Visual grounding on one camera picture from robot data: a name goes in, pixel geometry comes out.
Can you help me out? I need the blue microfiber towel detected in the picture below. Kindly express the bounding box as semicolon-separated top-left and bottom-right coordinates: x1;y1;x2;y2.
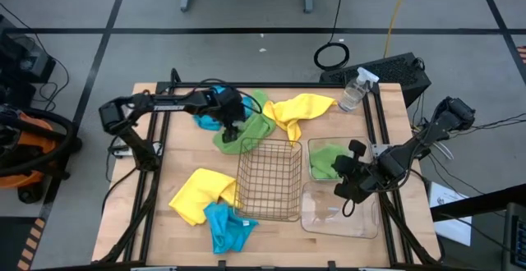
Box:
203;201;260;255
192;85;254;131

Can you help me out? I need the silver metal bracket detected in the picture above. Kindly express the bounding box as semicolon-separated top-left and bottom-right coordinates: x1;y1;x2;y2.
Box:
371;142;390;158

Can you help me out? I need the grey electronic device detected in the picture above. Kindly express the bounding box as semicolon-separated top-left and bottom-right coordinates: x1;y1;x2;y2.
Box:
501;202;526;271

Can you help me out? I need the green microfiber towel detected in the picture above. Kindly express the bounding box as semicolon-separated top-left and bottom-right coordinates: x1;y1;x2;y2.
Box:
212;89;277;155
308;144;354;181

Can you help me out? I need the black bar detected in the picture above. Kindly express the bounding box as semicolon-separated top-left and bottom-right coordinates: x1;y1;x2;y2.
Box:
430;182;526;223

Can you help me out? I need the orange and black vacuum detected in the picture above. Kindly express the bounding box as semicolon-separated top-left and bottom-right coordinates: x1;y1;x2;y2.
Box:
0;104;83;204

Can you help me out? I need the yellow microfiber towel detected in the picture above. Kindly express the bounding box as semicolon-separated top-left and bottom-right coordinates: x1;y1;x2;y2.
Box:
262;93;338;147
168;168;242;227

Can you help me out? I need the black computer tower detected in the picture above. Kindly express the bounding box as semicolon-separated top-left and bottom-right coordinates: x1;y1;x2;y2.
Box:
319;52;432;108

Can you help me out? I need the black coiled cable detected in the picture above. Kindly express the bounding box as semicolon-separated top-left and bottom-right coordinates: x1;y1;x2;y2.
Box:
313;0;351;71

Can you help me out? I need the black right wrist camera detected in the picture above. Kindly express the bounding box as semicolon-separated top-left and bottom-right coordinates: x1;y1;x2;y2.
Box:
348;139;367;160

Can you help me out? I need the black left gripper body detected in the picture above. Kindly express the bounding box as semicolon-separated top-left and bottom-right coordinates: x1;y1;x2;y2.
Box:
210;86;247;127

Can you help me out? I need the bronze wire basket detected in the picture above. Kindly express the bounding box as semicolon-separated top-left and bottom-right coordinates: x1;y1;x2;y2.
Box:
233;137;304;223

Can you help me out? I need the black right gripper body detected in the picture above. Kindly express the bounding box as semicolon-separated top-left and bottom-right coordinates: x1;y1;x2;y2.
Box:
351;162;385;202

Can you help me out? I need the white paper sheet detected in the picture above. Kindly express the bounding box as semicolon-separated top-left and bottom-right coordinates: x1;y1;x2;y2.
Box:
427;180;473;247

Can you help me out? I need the black aluminium table frame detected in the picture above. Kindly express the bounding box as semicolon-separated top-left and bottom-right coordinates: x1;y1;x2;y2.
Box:
92;67;447;271

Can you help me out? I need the clear spray bottle white trigger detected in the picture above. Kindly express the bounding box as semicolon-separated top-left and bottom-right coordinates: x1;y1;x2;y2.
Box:
337;67;380;113

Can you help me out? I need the yellow cable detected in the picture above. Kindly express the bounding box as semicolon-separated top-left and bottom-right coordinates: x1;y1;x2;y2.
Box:
382;0;413;59

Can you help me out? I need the black equipment case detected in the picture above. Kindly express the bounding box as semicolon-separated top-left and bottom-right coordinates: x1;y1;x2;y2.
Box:
0;14;57;108

